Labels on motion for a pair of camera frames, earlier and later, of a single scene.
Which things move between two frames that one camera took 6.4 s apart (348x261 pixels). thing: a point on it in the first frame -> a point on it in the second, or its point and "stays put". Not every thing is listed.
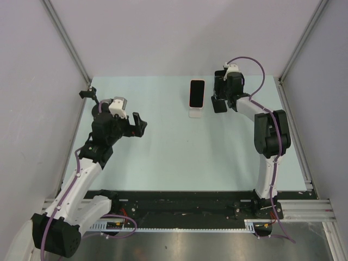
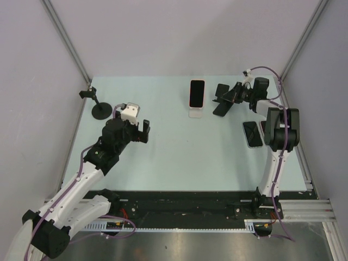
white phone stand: x=194 y=112 stays put
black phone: x=220 y=85 -> x=253 y=135
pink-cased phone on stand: x=197 y=93 stays put
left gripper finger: x=140 y=125 -> x=143 y=136
